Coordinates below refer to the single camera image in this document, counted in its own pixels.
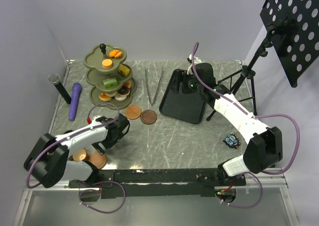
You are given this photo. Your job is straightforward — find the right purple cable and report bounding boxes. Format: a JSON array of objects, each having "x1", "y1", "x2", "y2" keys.
[{"x1": 190, "y1": 41, "x2": 301, "y2": 209}]

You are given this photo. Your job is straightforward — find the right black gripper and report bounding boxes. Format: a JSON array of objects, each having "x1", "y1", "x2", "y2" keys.
[{"x1": 169, "y1": 70, "x2": 204, "y2": 95}]

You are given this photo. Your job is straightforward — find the orange glazed donut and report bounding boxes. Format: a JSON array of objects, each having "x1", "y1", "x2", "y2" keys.
[{"x1": 99, "y1": 92, "x2": 112, "y2": 102}]

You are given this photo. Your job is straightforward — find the black serving tray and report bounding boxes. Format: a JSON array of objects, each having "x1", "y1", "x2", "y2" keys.
[{"x1": 159, "y1": 69, "x2": 205, "y2": 124}]

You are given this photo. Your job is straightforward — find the metal tongs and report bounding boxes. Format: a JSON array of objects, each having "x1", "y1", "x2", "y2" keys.
[{"x1": 144, "y1": 67, "x2": 164, "y2": 106}]

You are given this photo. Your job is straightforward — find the purple cable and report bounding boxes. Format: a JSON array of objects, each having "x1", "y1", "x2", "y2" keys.
[
  {"x1": 190, "y1": 41, "x2": 301, "y2": 209},
  {"x1": 26, "y1": 102, "x2": 121, "y2": 189}
]

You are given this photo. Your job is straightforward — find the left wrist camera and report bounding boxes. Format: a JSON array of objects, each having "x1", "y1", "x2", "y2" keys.
[{"x1": 86, "y1": 116, "x2": 110, "y2": 126}]

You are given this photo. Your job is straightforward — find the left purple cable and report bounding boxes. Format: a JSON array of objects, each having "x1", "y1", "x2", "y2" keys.
[{"x1": 26, "y1": 102, "x2": 121, "y2": 189}]

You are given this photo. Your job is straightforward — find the black perforated board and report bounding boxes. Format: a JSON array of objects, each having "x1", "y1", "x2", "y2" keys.
[{"x1": 260, "y1": 0, "x2": 319, "y2": 88}]

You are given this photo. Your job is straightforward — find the white cream donut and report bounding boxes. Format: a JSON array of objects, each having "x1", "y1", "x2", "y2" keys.
[{"x1": 114, "y1": 94, "x2": 127, "y2": 102}]

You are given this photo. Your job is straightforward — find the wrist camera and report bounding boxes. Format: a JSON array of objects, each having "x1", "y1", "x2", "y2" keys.
[
  {"x1": 86, "y1": 116, "x2": 110, "y2": 126},
  {"x1": 187, "y1": 54, "x2": 203, "y2": 65}
]

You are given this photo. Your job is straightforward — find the round orange cracker biscuit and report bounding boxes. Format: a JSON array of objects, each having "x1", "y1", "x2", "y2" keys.
[{"x1": 102, "y1": 59, "x2": 113, "y2": 66}]

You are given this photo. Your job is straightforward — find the small owl sticker box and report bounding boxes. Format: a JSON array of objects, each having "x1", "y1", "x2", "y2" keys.
[{"x1": 223, "y1": 134, "x2": 241, "y2": 149}]

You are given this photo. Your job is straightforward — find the light wooden coaster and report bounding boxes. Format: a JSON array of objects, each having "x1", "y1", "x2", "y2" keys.
[
  {"x1": 89, "y1": 151, "x2": 108, "y2": 170},
  {"x1": 125, "y1": 105, "x2": 142, "y2": 120}
]

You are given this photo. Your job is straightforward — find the purple handled tool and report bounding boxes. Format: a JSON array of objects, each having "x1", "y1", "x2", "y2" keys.
[{"x1": 68, "y1": 82, "x2": 82, "y2": 121}]

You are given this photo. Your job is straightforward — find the black handheld microphone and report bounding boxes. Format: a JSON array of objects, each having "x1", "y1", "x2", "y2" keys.
[{"x1": 48, "y1": 73, "x2": 71, "y2": 104}]

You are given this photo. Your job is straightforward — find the yellow layered cake slice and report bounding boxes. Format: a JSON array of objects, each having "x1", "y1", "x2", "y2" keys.
[{"x1": 118, "y1": 64, "x2": 131, "y2": 76}]

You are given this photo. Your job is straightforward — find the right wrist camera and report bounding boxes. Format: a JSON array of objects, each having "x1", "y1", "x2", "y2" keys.
[{"x1": 187, "y1": 54, "x2": 203, "y2": 65}]

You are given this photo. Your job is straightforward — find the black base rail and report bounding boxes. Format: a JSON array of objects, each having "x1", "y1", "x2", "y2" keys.
[{"x1": 68, "y1": 168, "x2": 246, "y2": 199}]

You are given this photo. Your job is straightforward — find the black tripod stand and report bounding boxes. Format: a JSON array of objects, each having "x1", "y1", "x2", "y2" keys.
[{"x1": 218, "y1": 20, "x2": 289, "y2": 116}]

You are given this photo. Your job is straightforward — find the orange flower cookie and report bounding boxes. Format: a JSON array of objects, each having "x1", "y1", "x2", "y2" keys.
[{"x1": 109, "y1": 49, "x2": 120, "y2": 58}]

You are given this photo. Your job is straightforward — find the green three-tier serving stand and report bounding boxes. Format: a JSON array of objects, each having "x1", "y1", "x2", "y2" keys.
[{"x1": 83, "y1": 43, "x2": 137, "y2": 110}]

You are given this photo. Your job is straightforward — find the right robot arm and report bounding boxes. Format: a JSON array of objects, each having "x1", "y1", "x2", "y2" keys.
[{"x1": 175, "y1": 63, "x2": 283, "y2": 185}]

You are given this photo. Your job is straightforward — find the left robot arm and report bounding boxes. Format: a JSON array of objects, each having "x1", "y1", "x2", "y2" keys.
[{"x1": 23, "y1": 114, "x2": 130, "y2": 189}]

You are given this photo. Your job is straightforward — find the dark wooden coaster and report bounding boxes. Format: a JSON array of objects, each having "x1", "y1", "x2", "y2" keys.
[{"x1": 140, "y1": 109, "x2": 157, "y2": 125}]

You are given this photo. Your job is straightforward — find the green layered cake slice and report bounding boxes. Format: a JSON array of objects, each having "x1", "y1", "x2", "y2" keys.
[{"x1": 103, "y1": 78, "x2": 118, "y2": 89}]

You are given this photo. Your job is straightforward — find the copper cup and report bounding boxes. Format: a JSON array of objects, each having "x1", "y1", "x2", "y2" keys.
[{"x1": 72, "y1": 149, "x2": 88, "y2": 162}]

